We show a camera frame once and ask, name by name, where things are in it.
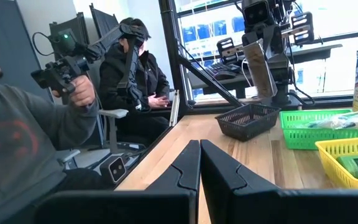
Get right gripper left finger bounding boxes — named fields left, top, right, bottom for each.
left=145, top=139, right=202, bottom=192

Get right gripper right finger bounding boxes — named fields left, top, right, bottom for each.
left=200, top=139, right=284, bottom=192

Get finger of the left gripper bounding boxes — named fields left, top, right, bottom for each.
left=265, top=27, right=285, bottom=63
left=242, top=38, right=254, bottom=56

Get green travel shampoo bottle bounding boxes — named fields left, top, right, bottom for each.
left=336, top=154, right=358, bottom=180

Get black keyboard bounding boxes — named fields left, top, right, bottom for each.
left=208, top=61, right=247, bottom=77

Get black computer mouse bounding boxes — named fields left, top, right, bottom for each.
left=213, top=70, right=237, bottom=81

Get black plastic basket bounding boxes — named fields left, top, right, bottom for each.
left=214, top=103, right=282, bottom=142

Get silver aluminium bar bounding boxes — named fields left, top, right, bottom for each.
left=168, top=89, right=181, bottom=128

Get green plastic basket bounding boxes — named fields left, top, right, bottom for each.
left=278, top=108, right=358, bottom=151

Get grey armrest office chair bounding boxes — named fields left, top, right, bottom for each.
left=98, top=107, right=147, bottom=156

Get person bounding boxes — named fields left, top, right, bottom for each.
left=0, top=34, right=101, bottom=224
left=99, top=17, right=172, bottom=147

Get yellow plastic basket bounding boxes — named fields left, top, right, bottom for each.
left=314, top=136, right=358, bottom=190

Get black stacked panels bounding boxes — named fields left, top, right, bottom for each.
left=48, top=2, right=120, bottom=54

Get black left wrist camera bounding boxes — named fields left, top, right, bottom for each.
left=242, top=0, right=272, bottom=26

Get black table-level camera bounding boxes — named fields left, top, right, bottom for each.
left=99, top=155, right=127, bottom=185

